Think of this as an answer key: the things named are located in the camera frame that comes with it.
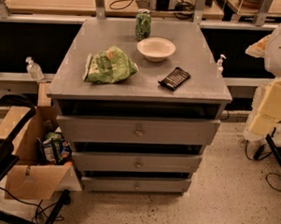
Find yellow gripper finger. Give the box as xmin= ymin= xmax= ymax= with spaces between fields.
xmin=259 ymin=77 xmax=281 ymax=120
xmin=249 ymin=114 xmax=277 ymax=135

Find grey drawer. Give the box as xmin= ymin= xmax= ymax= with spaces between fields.
xmin=72 ymin=151 xmax=202 ymax=173
xmin=57 ymin=116 xmax=220 ymax=145
xmin=81 ymin=176 xmax=190 ymax=193

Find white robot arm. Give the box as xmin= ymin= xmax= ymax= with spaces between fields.
xmin=243 ymin=23 xmax=281 ymax=141

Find grey drawer cabinet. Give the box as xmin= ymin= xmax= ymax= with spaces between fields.
xmin=43 ymin=16 xmax=236 ymax=198

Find grey top drawer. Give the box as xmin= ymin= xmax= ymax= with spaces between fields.
xmin=57 ymin=116 xmax=220 ymax=145

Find grey bottom drawer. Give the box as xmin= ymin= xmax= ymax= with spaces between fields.
xmin=81 ymin=176 xmax=190 ymax=193

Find white pump bottle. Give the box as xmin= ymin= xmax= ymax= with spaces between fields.
xmin=217 ymin=54 xmax=226 ymax=74

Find black snack bar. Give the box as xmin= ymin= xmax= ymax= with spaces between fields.
xmin=159 ymin=67 xmax=190 ymax=91

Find white bowl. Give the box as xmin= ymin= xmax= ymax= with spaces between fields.
xmin=137 ymin=37 xmax=176 ymax=63

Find green soda can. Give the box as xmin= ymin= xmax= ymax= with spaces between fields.
xmin=134 ymin=8 xmax=151 ymax=41

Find green chip bag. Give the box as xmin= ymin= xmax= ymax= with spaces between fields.
xmin=82 ymin=46 xmax=138 ymax=84

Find snack bags in box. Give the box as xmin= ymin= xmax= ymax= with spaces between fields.
xmin=36 ymin=133 xmax=73 ymax=164

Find clear sanitizer bottle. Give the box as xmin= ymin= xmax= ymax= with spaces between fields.
xmin=26 ymin=57 xmax=44 ymax=80

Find cardboard box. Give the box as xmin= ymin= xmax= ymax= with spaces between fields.
xmin=0 ymin=79 xmax=77 ymax=203

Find black stand with cable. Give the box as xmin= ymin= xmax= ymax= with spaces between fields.
xmin=243 ymin=126 xmax=281 ymax=193

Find black cable on desk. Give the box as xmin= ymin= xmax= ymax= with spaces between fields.
xmin=108 ymin=0 xmax=138 ymax=11

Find black floor cable left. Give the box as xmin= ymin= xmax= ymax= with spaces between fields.
xmin=0 ymin=186 xmax=66 ymax=224

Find black chair frame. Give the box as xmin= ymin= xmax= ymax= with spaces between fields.
xmin=0 ymin=91 xmax=70 ymax=224

